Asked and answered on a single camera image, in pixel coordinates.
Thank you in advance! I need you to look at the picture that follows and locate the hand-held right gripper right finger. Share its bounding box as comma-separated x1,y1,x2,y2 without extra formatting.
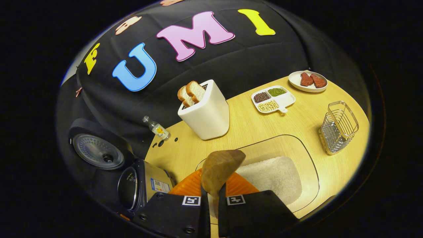
218,172,299,238

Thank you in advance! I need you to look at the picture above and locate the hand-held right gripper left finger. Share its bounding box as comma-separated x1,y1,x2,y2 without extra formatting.
132,168,211,238

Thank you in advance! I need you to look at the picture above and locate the white rice heap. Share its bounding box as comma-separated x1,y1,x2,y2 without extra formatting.
235,156,302,205

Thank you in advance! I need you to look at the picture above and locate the dark blue rice cooker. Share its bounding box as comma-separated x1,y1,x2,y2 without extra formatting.
68,118,175,214

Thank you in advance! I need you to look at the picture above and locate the wooden spoon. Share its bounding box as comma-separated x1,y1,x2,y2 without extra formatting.
201,149,247,238

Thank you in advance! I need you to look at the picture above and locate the metal wire chopstick holder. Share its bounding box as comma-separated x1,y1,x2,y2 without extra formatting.
319,101,360,156

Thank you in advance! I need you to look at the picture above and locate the clear plastic container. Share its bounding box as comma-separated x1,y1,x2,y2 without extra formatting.
195,134,320,225

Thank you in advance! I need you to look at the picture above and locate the small glass bottle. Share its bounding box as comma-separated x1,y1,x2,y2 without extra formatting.
142,116,172,142

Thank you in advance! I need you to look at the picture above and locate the white toaster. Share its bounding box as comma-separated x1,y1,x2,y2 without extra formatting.
177,79,230,140

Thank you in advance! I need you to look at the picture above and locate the yellow beans heap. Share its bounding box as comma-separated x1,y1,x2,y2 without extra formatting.
257,100,280,112

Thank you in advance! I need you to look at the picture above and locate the toast bread slice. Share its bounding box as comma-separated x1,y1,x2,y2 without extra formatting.
177,86,195,108
185,81,206,103

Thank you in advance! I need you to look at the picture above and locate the white divided dish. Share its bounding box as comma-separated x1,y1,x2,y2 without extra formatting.
251,87,296,114

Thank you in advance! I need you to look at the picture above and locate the white round plate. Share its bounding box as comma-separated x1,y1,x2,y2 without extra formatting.
288,71,328,93

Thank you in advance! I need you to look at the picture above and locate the red meat piece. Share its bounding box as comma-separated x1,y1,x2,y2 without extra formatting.
310,73,327,88
300,72,314,87

